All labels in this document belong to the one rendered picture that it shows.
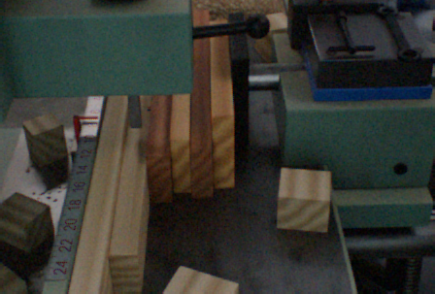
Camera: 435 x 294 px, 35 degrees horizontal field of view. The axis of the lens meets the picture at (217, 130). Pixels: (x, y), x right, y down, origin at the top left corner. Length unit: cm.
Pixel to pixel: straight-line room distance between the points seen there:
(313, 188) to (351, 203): 9
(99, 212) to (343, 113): 22
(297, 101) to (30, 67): 22
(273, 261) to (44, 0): 26
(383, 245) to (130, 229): 27
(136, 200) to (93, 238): 6
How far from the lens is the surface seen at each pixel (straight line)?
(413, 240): 69
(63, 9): 52
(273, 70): 64
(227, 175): 59
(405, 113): 61
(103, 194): 52
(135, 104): 57
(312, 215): 55
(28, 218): 70
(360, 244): 67
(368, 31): 63
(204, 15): 76
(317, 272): 53
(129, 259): 49
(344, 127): 61
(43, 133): 79
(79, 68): 53
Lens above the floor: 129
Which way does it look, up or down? 35 degrees down
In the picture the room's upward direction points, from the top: 1 degrees counter-clockwise
